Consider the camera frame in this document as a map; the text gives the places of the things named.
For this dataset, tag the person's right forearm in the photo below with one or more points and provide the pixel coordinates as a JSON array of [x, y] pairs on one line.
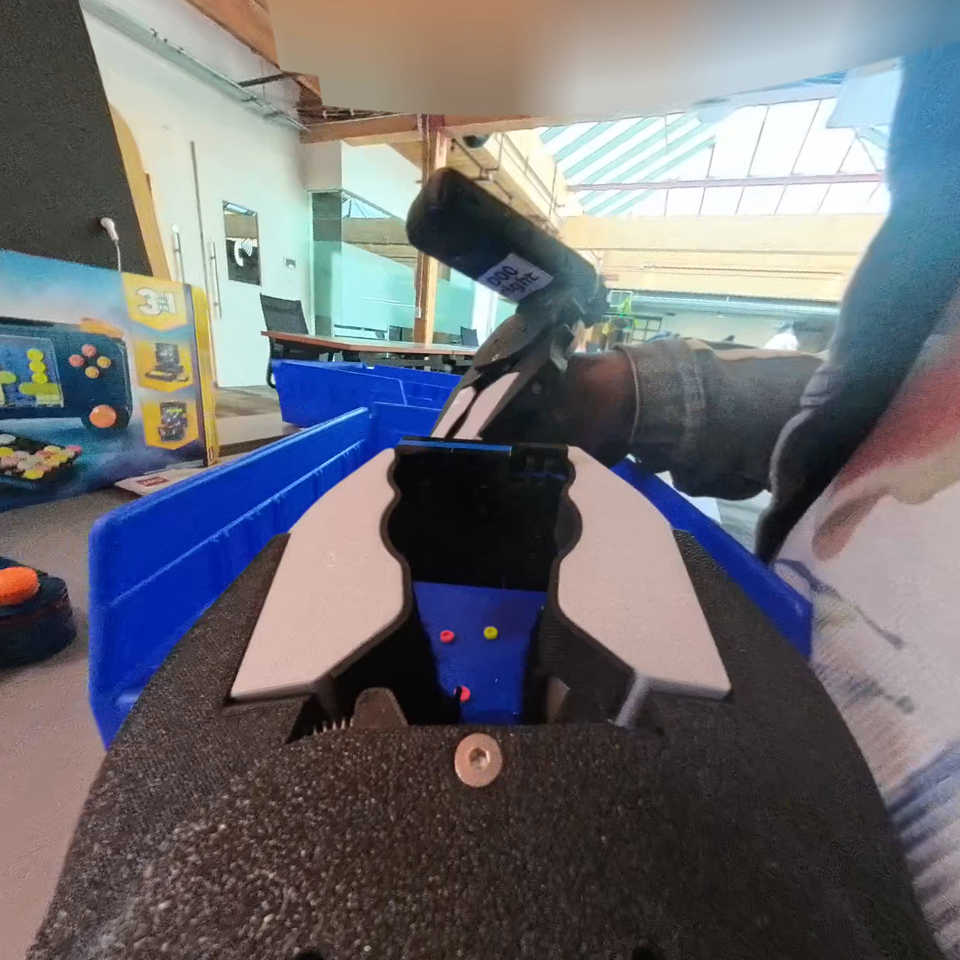
[[720, 420]]

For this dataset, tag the long wooden office table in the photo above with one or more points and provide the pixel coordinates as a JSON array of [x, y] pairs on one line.
[[375, 345]]

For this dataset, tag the large blue plastic bin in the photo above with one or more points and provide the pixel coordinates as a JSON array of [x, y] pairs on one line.
[[225, 525]]

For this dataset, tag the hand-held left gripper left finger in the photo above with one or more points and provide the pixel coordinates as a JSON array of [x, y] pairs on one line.
[[330, 570]]

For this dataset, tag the wooden support post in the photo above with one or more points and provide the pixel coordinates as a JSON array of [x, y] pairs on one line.
[[431, 225]]

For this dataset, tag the black wall panel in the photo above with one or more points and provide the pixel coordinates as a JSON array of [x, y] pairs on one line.
[[52, 127]]

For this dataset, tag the colourful toy set box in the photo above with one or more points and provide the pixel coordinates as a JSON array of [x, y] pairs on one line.
[[90, 375]]

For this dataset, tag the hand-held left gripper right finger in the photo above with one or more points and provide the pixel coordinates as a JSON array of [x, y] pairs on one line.
[[637, 585]]

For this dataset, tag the person's right hand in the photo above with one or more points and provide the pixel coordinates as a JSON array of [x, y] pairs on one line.
[[600, 405]]

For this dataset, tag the dome security camera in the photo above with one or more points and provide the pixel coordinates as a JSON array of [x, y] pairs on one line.
[[476, 139]]

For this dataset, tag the black office chair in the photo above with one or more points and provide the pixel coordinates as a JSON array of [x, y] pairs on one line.
[[285, 319]]

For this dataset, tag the white instruction booklet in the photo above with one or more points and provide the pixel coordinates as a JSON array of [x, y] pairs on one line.
[[161, 480]]

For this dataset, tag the black toy model orange button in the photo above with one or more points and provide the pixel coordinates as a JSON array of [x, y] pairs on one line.
[[30, 615]]

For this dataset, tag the white wall plug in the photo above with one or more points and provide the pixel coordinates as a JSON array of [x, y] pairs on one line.
[[109, 225]]

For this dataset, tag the dark wall sign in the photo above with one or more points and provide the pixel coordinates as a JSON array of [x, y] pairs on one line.
[[242, 244]]

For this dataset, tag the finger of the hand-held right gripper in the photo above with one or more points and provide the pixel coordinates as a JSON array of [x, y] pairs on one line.
[[454, 416], [495, 405]]

